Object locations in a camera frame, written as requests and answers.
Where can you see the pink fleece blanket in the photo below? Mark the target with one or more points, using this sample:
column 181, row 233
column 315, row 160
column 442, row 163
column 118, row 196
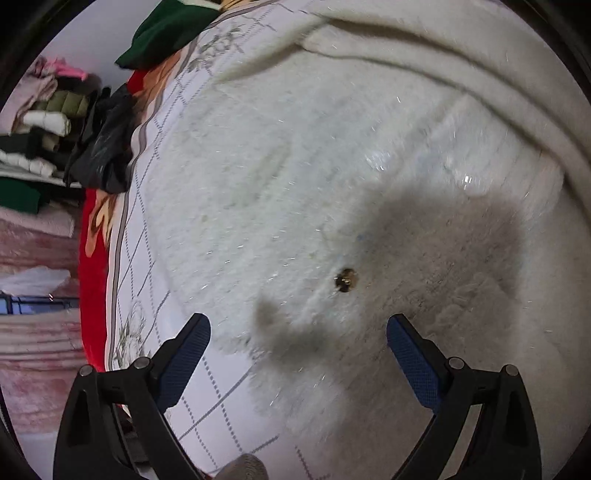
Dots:
column 37, row 323

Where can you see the dark green cloth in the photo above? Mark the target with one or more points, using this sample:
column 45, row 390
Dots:
column 166, row 34

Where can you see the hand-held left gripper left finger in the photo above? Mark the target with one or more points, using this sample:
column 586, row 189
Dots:
column 184, row 359

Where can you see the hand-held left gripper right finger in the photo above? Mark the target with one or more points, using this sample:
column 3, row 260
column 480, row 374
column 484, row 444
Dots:
column 412, row 359

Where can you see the white grid floral bed sheet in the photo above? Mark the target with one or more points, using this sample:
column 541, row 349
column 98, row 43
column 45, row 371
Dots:
column 152, row 258

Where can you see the black plastic bag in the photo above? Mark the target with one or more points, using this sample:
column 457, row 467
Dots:
column 104, row 143

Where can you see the red floral blanket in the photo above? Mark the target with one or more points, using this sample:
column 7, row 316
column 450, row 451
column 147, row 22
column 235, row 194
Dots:
column 94, row 258

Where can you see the white fuzzy knit garment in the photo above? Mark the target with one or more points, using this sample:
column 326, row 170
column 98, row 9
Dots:
column 351, row 207

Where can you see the stack of folded clothes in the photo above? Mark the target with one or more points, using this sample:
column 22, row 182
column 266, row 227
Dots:
column 39, row 124

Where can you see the gold button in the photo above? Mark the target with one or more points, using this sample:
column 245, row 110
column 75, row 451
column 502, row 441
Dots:
column 345, row 279

